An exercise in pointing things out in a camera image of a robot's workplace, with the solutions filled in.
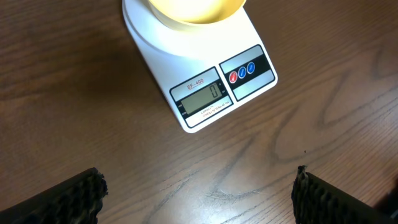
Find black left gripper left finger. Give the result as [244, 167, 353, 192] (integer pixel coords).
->
[1, 168, 108, 224]

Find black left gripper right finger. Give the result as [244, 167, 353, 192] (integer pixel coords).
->
[291, 166, 397, 224]

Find white digital kitchen scale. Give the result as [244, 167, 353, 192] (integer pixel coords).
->
[122, 0, 278, 133]

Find yellow plastic bowl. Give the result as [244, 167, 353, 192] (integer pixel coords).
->
[148, 0, 246, 31]

